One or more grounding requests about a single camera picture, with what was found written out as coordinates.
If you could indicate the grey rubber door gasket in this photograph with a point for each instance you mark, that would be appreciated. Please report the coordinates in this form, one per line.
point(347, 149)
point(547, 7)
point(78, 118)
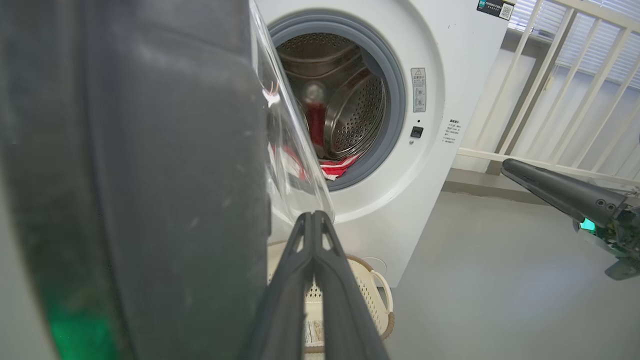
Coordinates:
point(395, 100)

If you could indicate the red white striped garment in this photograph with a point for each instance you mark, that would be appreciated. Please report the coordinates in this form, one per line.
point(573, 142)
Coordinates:
point(335, 169)

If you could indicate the cream perforated laundry basket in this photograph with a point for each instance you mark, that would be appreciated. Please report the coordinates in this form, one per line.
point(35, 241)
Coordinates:
point(370, 300)

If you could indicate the white front-load washing machine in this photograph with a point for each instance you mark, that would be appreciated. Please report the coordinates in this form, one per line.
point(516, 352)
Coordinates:
point(440, 50)

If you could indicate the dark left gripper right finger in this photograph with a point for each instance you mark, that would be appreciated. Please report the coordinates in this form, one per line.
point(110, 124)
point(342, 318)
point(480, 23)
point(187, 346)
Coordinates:
point(350, 325)

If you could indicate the black washing machine door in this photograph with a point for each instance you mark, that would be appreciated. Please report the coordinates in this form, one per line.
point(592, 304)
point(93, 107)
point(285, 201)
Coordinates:
point(150, 175)

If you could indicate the stainless steel washing machine drum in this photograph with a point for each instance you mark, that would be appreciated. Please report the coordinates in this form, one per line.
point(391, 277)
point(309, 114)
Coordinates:
point(360, 110)

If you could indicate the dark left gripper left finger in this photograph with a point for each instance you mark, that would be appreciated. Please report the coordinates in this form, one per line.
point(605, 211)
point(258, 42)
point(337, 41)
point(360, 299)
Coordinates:
point(280, 320)

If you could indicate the white window blinds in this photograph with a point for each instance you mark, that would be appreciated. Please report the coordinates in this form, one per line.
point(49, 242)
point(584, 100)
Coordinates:
point(590, 40)

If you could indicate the grey warning label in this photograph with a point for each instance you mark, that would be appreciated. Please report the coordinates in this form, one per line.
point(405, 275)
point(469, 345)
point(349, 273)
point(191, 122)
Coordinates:
point(418, 90)

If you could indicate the black QR code sticker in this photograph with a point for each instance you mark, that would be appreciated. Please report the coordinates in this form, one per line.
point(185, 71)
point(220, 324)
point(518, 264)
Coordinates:
point(495, 7)

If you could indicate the white metal railing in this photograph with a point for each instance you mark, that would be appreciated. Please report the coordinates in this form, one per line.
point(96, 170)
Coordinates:
point(480, 155)

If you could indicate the round white filter cover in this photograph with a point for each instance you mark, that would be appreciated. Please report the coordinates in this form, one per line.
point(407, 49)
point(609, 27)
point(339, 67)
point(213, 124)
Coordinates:
point(375, 264)

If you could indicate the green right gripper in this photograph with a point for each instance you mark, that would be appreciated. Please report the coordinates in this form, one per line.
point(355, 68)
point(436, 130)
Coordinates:
point(625, 235)

